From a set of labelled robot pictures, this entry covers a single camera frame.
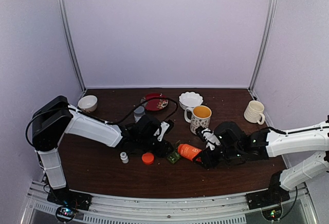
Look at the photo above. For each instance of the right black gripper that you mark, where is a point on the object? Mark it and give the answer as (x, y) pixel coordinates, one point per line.
(208, 161)

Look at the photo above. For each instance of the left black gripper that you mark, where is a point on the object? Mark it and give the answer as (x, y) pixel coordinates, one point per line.
(162, 151)

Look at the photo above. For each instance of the orange pill bottle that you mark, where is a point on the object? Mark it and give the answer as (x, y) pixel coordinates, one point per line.
(188, 151)

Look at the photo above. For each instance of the green pill organizer box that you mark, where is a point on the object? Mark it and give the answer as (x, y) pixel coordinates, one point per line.
(174, 156)

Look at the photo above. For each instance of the orange bottle cap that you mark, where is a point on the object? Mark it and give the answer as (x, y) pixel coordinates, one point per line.
(148, 158)

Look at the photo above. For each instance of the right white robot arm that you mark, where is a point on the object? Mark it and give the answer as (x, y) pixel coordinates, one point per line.
(228, 143)

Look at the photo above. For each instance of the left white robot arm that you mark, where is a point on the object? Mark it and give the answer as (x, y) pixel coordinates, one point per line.
(57, 118)

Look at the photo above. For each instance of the small white bottle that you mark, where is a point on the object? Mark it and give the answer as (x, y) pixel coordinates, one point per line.
(124, 157)

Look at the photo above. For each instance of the grey-capped orange label bottle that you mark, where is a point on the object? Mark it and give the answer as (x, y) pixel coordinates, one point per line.
(138, 113)

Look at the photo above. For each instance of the patterned mug orange inside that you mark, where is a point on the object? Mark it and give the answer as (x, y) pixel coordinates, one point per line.
(198, 116)

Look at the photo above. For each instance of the red floral plate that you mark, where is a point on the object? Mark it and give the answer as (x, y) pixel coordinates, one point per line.
(156, 102)

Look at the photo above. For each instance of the white scalloped bowl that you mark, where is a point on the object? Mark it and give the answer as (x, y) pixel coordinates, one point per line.
(190, 99)

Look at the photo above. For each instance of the cream ribbed mug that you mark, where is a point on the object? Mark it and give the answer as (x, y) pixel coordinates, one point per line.
(254, 112)

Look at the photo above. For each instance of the small white bowl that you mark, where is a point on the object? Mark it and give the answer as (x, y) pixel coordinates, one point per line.
(88, 103)

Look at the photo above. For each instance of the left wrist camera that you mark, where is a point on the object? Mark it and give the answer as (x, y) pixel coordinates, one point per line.
(165, 127)

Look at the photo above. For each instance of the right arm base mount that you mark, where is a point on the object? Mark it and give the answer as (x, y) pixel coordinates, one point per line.
(266, 198)

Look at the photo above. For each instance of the right aluminium frame post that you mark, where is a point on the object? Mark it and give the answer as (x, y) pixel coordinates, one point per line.
(271, 11)

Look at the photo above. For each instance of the aluminium frame post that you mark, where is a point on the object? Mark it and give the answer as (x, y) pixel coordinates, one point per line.
(271, 11)
(70, 45)

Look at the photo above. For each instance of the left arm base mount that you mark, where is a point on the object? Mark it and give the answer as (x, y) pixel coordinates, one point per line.
(68, 198)

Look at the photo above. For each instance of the front aluminium rail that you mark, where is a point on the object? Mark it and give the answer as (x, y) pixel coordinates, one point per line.
(216, 209)

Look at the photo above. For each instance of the left aluminium frame post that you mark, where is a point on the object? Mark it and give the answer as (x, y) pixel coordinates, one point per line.
(70, 45)

